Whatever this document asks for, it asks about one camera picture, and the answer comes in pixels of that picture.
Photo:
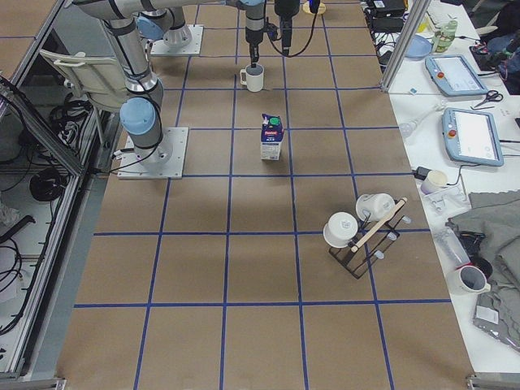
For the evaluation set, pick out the black scissors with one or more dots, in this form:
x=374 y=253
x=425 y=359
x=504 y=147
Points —
x=491 y=96

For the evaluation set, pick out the paper cup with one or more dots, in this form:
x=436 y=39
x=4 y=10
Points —
x=434 y=181

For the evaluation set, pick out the grey office chair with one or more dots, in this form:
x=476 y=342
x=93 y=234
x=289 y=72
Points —
x=100 y=79

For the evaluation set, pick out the white cup on rack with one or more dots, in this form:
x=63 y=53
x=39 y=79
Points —
x=373 y=207
x=340 y=229

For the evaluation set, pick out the upper teach pendant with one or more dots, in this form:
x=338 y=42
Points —
x=454 y=76

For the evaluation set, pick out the grey cloth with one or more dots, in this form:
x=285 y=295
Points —
x=496 y=217

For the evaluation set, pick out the aluminium frame post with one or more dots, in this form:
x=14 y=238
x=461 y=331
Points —
x=416 y=13

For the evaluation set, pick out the teach pendant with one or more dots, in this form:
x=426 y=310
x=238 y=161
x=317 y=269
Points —
x=471 y=137
x=454 y=76

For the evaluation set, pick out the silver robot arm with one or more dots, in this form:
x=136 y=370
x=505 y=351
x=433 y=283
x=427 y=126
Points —
x=169 y=25
x=125 y=24

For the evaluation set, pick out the black wire cup rack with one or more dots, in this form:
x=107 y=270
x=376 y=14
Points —
x=371 y=242

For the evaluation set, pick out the white mug on side table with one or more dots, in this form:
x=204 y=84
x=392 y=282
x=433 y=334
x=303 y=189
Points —
x=467 y=279

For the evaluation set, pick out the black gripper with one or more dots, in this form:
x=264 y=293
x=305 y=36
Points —
x=286 y=8
x=253 y=36

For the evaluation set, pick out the lower teach pendant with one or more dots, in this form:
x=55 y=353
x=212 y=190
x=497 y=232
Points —
x=471 y=137

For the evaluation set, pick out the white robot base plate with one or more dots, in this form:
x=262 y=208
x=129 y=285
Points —
x=166 y=162

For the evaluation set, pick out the blue plate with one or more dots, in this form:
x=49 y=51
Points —
x=419 y=48

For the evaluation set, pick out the white ceramic mug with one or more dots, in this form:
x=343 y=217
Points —
x=252 y=77

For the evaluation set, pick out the blue white milk carton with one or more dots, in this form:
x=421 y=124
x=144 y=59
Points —
x=272 y=136

